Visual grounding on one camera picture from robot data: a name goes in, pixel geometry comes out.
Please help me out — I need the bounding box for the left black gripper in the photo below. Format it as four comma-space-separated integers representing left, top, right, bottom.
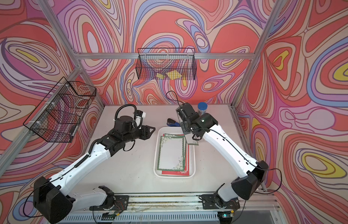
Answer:
122, 124, 156, 145

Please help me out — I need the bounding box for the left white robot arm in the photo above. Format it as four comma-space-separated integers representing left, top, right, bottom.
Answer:
33, 116, 155, 224

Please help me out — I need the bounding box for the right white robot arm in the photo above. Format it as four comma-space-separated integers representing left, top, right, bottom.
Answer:
176, 103, 268, 209

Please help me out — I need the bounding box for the white plastic storage tray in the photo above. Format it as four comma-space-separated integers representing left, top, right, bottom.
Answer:
153, 127, 196, 179

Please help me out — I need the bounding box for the red bordered stationery sheet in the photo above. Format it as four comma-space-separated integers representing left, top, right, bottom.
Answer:
161, 143, 190, 177

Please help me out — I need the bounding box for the blue lid pen tube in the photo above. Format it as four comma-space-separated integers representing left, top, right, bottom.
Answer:
197, 102, 208, 116

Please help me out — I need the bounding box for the blue black stapler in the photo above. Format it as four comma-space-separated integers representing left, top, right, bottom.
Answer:
167, 119, 181, 127

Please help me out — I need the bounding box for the yellow sticky note large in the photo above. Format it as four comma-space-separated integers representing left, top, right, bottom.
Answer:
166, 70, 182, 80

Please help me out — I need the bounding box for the yellow sticky note small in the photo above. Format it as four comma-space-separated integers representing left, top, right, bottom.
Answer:
156, 73, 166, 79

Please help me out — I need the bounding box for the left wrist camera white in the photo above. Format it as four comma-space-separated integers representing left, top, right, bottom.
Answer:
135, 110, 146, 129

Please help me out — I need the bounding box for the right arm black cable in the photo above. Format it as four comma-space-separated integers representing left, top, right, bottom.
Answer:
165, 90, 183, 108

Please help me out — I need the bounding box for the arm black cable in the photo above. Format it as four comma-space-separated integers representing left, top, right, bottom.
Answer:
165, 90, 183, 108
114, 104, 138, 121

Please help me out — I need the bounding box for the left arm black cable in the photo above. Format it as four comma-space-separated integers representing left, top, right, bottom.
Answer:
114, 104, 138, 121

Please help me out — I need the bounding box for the back black wire basket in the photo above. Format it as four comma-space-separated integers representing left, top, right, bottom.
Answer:
135, 47, 197, 80

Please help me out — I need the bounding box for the black wire basket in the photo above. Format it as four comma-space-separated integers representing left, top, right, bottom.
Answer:
135, 47, 197, 80
23, 77, 96, 143

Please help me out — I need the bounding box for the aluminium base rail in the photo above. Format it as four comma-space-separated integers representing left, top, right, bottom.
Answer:
60, 192, 286, 224

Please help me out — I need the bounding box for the left black wire basket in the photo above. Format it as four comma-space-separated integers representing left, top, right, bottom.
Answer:
23, 77, 96, 143

